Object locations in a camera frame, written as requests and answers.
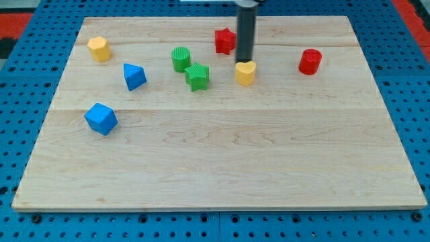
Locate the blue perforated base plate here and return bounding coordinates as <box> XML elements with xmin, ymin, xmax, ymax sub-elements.
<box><xmin>1</xmin><ymin>0</ymin><xmax>429</xmax><ymax>241</ymax></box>

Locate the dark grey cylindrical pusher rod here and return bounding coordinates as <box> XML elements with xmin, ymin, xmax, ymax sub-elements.
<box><xmin>236</xmin><ymin>0</ymin><xmax>258</xmax><ymax>63</ymax></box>

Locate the yellow hexagon block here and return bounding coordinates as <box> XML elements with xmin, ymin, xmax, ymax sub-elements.
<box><xmin>87</xmin><ymin>36</ymin><xmax>112</xmax><ymax>63</ymax></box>

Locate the green star block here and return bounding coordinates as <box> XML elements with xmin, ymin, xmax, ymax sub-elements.
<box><xmin>185</xmin><ymin>63</ymin><xmax>210</xmax><ymax>91</ymax></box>

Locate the blue cube block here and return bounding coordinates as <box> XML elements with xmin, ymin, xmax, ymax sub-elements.
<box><xmin>84</xmin><ymin>103</ymin><xmax>118</xmax><ymax>136</ymax></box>

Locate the red cylinder block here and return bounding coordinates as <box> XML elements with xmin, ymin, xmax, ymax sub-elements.
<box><xmin>298</xmin><ymin>48</ymin><xmax>323</xmax><ymax>75</ymax></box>

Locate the wooden board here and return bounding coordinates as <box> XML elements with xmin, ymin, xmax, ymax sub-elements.
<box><xmin>12</xmin><ymin>16</ymin><xmax>427</xmax><ymax>212</ymax></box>

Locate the red star block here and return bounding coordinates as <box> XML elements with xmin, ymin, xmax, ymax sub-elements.
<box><xmin>215</xmin><ymin>28</ymin><xmax>237</xmax><ymax>55</ymax></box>

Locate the green cylinder block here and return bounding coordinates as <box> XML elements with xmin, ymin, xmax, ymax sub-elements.
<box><xmin>171</xmin><ymin>46</ymin><xmax>191</xmax><ymax>73</ymax></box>

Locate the yellow heart block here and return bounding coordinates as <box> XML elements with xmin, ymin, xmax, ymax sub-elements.
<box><xmin>235</xmin><ymin>61</ymin><xmax>257</xmax><ymax>86</ymax></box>

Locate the blue triangular block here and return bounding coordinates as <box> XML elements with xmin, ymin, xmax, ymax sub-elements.
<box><xmin>123</xmin><ymin>63</ymin><xmax>146</xmax><ymax>91</ymax></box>

